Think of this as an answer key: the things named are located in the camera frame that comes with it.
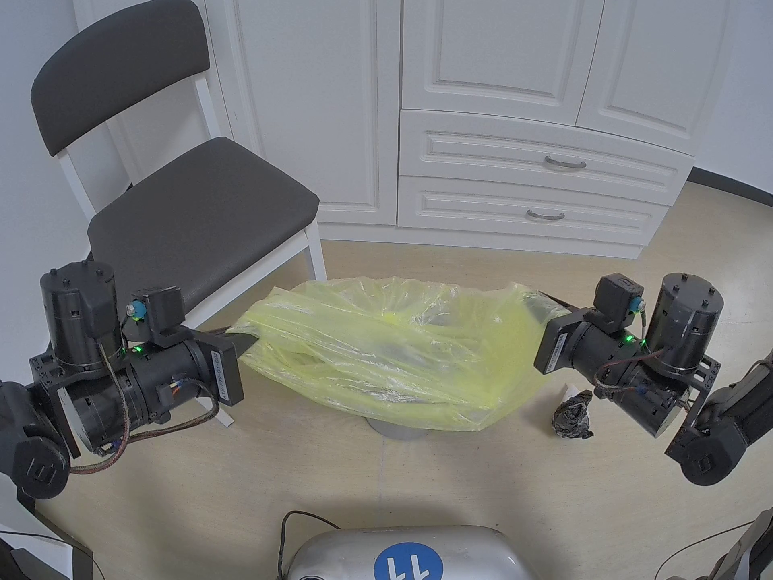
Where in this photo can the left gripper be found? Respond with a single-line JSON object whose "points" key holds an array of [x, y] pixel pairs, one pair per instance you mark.
{"points": [[175, 378]]}

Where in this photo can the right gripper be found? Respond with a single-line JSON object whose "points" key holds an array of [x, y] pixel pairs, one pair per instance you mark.
{"points": [[561, 342]]}

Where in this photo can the black plastic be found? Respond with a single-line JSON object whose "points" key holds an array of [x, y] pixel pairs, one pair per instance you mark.
{"points": [[571, 420]]}

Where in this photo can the yellow plastic bag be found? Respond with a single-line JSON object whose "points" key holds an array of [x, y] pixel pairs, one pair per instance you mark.
{"points": [[392, 354]]}

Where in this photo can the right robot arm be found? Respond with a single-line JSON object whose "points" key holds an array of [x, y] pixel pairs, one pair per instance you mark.
{"points": [[685, 324]]}

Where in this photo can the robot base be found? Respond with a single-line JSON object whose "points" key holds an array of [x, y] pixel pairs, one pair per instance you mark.
{"points": [[410, 553]]}

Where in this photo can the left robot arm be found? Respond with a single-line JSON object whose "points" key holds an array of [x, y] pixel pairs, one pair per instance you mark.
{"points": [[78, 312]]}

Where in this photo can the white trash bin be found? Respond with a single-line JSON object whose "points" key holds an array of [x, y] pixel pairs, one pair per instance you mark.
{"points": [[398, 431]]}

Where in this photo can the grey and white chair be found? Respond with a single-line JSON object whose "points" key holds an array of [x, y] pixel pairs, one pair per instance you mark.
{"points": [[199, 221]]}

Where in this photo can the white wardrobe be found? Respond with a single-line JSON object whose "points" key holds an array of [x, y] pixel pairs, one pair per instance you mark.
{"points": [[495, 52]]}

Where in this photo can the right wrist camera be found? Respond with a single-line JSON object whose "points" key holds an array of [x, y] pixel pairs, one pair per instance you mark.
{"points": [[613, 305]]}

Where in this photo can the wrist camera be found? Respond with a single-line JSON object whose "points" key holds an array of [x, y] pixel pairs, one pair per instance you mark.
{"points": [[613, 305], [163, 312]]}

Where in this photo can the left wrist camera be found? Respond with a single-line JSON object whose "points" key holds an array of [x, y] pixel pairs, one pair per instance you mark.
{"points": [[163, 312]]}

